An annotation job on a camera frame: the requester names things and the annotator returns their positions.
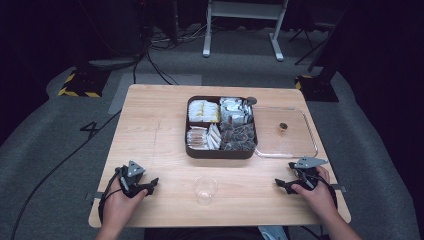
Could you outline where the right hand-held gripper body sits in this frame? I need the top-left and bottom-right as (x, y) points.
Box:
(287, 156), (330, 192)

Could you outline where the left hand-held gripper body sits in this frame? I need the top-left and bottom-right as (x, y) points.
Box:
(117, 160), (148, 199)

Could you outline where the person's right hand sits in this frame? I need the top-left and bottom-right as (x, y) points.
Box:
(290, 165), (338, 222)

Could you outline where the person's left hand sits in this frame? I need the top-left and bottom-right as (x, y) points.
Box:
(100, 185), (149, 232)

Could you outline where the clear lid with knob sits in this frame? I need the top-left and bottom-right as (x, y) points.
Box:
(252, 105), (320, 159)

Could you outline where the light blue cloth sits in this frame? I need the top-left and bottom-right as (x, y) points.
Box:
(257, 225), (290, 240)

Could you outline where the clear plastic cup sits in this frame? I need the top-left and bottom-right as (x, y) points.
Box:
(193, 175), (219, 207)

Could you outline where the bundle of clear stirrers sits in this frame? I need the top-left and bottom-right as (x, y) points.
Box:
(186, 126), (210, 151)

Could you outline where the pile of dark grey capsules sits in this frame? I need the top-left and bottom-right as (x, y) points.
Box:
(219, 122), (257, 152)

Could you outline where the brown divided tray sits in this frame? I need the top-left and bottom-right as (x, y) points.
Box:
(184, 95), (259, 160)

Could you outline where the group of white yellow sachets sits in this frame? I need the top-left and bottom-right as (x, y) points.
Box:
(187, 99), (221, 124)

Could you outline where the group of silver packets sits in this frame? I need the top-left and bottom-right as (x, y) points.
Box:
(219, 96), (254, 126)

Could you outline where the black yellow striped stand base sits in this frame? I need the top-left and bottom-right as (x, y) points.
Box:
(57, 67), (112, 99)

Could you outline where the black tripod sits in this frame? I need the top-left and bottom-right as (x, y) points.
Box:
(287, 22), (336, 67)

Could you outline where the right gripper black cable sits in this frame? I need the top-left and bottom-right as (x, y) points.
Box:
(313, 174), (339, 210)

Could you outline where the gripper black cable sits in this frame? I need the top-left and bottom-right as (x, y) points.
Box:
(313, 174), (339, 210)
(97, 167), (125, 225)

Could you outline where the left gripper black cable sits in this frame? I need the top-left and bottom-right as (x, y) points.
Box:
(97, 167), (125, 225)

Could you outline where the long black floor cable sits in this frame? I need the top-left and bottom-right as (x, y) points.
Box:
(9, 109), (123, 240)

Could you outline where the white metal desk frame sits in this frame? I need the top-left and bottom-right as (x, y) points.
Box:
(202, 0), (290, 62)

